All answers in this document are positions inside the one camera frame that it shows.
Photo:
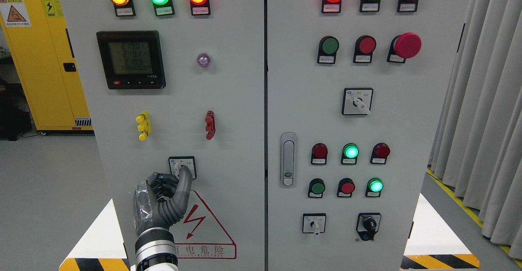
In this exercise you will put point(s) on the black digital power meter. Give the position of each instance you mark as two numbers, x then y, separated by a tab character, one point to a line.
132	59

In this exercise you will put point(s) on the red terminal connector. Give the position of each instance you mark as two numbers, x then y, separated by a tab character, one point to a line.
210	124

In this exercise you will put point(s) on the red emergency stop button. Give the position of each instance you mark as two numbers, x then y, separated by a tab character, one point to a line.
404	47

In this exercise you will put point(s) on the yellow terminal connector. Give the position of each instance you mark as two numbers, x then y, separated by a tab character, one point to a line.
143	127

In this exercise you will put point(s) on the green push button upper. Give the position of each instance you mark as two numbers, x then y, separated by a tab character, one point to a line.
327	51

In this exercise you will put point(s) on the grey electrical control cabinet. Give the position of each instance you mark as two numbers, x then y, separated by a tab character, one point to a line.
264	81

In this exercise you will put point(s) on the dark red light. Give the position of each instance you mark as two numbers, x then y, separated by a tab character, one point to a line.
380	153
319	154

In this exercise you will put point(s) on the black knob selector switch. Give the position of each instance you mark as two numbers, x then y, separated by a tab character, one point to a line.
368	225

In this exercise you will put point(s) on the green lit push button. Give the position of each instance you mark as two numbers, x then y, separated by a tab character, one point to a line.
374	188

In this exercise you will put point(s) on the red electric danger sticker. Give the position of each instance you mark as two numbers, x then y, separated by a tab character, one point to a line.
200	235

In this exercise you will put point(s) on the right yellow black hazard base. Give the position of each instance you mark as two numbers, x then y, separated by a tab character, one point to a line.
433	246

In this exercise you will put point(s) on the yellow safety storage cabinet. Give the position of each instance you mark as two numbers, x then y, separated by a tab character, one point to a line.
37	35

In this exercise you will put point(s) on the silver black robot forearm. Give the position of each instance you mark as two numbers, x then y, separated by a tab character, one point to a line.
155	251

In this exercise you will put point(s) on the small white rotary switch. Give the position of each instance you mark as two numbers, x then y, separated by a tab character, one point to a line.
314	223

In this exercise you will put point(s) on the red push button lower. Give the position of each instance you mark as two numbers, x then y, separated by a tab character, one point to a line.
346	188

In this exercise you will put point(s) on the grey curtain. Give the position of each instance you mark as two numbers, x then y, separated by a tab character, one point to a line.
478	146

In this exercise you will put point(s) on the red push button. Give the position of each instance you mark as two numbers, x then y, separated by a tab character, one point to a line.
363	50
346	188

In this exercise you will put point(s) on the green lit middle light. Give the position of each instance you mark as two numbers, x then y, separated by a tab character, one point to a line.
349	155

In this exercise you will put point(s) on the small purple indicator lamp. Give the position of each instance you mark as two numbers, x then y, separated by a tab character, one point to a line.
204	60

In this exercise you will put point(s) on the white rotary switch right door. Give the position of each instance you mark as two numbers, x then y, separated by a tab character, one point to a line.
357	102

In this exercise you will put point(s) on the white rotary selector switch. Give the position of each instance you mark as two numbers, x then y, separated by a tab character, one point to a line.
177	162

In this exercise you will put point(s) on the dark red light left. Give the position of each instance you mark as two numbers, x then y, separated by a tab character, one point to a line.
319	154

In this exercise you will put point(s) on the dark red light right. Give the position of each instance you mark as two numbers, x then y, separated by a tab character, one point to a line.
380	153

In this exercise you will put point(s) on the left yellow black hazard base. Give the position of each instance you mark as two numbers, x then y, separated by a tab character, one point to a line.
101	248

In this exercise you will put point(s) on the red push button upper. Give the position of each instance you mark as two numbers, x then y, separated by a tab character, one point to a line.
363	50

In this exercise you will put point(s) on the green push button lower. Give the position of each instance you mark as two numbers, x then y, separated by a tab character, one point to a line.
316	188

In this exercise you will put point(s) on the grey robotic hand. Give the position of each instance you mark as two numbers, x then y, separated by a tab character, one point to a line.
162	199

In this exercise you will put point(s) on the yellow indicator light top left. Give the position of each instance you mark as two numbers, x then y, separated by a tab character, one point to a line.
124	8

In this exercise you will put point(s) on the green lit indicator light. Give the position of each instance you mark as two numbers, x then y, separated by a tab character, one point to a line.
163	7

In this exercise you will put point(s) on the silver door handle lock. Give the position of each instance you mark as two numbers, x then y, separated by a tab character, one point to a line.
287	158

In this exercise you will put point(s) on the yellow black hazard base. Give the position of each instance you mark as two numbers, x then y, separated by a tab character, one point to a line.
433	246
101	248

